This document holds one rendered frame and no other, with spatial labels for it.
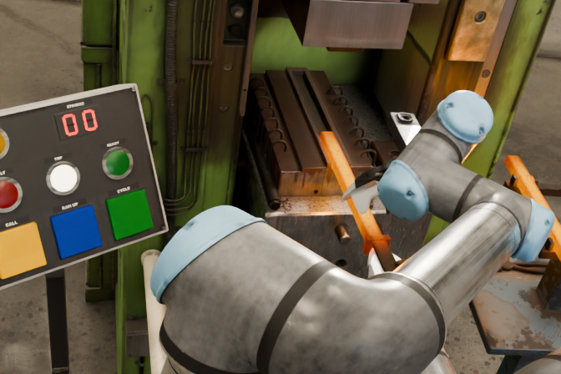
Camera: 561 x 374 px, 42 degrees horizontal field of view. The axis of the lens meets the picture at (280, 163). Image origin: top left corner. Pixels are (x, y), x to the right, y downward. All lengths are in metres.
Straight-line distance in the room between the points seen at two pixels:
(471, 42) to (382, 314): 1.08
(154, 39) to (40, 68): 2.42
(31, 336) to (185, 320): 1.84
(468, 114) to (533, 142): 2.91
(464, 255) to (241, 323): 0.27
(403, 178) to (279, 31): 1.00
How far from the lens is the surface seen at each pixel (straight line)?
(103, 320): 2.52
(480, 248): 0.82
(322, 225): 1.56
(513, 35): 1.72
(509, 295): 1.80
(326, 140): 1.59
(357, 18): 1.38
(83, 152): 1.30
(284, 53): 1.93
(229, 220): 0.67
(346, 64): 1.99
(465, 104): 1.03
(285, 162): 1.55
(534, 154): 3.83
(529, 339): 1.72
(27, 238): 1.27
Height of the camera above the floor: 1.87
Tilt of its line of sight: 35 degrees down
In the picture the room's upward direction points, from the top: 9 degrees clockwise
